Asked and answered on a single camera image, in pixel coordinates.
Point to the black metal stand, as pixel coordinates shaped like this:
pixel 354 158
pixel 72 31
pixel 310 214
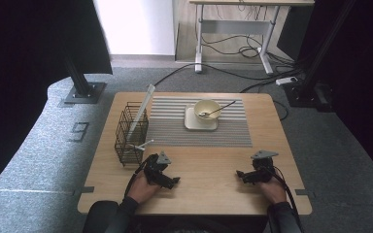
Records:
pixel 304 93
pixel 84 93

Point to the metal spoon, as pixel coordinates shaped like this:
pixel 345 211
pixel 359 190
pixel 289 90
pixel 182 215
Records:
pixel 215 110

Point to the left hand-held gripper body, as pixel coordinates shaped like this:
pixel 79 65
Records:
pixel 153 171

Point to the person's right hand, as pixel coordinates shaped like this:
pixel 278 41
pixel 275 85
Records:
pixel 273 192

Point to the black rounded pad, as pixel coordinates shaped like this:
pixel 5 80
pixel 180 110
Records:
pixel 94 216

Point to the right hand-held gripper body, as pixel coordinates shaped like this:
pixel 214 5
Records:
pixel 261 171

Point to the long white flat stick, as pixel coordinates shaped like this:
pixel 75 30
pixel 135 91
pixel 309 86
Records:
pixel 141 110

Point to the black curtain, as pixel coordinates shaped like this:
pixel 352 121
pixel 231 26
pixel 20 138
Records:
pixel 369 81
pixel 29 64

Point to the grey striped placemat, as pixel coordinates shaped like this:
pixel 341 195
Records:
pixel 223 136

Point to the person's left hand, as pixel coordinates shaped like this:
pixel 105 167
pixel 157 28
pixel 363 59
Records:
pixel 142 191

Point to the white-legged desk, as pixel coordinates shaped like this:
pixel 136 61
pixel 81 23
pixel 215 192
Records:
pixel 236 26

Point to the cream bowl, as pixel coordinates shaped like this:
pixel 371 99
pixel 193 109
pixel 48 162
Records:
pixel 207 106

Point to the cream square plate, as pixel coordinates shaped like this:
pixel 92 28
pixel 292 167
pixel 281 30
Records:
pixel 192 124

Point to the white power strip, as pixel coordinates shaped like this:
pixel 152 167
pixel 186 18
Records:
pixel 286 81

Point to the grey tape strip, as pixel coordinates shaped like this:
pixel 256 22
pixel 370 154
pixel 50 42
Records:
pixel 304 192
pixel 87 189

